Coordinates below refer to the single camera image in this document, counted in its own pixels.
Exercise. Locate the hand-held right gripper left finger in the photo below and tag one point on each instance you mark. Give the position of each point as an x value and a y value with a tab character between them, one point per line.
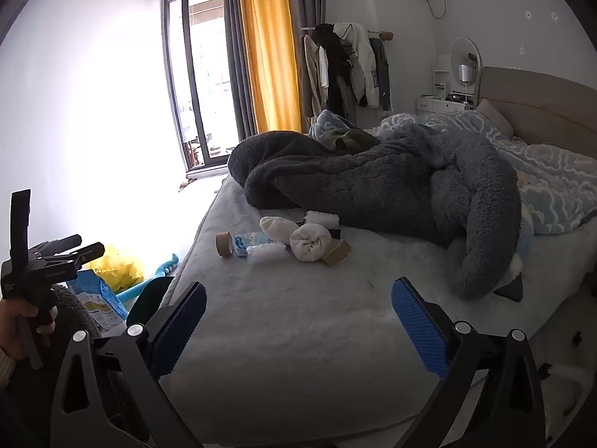
182	331

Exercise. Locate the blue printed bag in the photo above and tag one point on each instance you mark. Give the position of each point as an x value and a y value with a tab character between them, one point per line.
98	298

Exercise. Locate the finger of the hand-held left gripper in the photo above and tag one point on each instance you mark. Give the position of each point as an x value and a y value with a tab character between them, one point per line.
88	252
60	243

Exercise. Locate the black framed glass door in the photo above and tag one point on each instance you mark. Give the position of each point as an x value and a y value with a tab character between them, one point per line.
200	79

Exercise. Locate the white rolled sock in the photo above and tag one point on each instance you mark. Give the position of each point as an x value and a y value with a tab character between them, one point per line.
310	242

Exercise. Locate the grey fleece clothing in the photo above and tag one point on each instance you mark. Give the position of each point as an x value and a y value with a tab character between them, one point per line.
72	305

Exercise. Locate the yellow curtain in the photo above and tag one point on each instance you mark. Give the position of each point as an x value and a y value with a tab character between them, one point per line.
270	46

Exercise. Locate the blue jeans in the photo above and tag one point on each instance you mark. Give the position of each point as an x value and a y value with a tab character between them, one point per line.
383	72

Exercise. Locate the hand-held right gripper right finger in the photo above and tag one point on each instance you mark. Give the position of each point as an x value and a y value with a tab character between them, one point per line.
419	331

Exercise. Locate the blue patterned duvet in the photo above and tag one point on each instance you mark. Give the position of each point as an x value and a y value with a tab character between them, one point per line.
550	168

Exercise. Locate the black garment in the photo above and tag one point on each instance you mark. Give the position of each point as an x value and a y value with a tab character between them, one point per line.
336	65

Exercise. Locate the black flat object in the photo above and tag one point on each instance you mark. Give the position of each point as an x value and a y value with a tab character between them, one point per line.
510	290

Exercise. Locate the cardboard tape core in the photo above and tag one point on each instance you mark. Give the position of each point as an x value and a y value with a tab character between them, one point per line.
336	253

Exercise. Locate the white tissue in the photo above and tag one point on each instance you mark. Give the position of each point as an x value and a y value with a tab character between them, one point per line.
268	252

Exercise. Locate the table lamp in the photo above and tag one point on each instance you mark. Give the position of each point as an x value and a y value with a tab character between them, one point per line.
464	73

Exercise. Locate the white jacket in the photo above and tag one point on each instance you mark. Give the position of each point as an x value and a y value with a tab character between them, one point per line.
361	60

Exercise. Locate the blue tissue packet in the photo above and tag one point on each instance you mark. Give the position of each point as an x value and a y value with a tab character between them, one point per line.
242	244

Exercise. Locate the brown tape roll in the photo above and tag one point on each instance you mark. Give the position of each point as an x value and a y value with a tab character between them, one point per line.
225	244

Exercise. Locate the blue plush toy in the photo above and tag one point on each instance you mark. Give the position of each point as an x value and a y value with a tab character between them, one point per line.
158	276

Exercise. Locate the grey curtain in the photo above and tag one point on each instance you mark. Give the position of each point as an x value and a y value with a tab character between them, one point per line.
235	56
308	4

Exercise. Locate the person's left hand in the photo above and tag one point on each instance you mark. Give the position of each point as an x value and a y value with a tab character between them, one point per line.
16	326

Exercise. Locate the beige pillow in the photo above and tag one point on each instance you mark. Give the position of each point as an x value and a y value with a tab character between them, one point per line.
494	114

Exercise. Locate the yellow plastic bag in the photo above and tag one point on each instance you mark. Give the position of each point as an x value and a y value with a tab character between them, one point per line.
119	266

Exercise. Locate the olive garment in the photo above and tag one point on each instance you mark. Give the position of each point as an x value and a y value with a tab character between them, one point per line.
350	140

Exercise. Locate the grey fleece blanket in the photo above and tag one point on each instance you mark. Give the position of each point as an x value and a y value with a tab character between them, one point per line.
373	182

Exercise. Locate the white dresser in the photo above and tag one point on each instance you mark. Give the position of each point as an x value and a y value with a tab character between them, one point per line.
438	103

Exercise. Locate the clothes rack rod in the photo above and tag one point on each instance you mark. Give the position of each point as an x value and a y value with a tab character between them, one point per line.
385	35

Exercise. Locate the small black object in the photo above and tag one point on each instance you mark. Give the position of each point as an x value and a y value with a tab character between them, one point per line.
334	233

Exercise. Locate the bed with grey sheet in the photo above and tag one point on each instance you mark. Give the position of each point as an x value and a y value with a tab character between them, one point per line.
303	336

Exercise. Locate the round mirror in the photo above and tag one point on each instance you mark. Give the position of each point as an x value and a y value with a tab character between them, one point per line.
461	51

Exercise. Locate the beige headboard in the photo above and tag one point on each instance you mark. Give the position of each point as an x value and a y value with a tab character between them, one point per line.
536	98

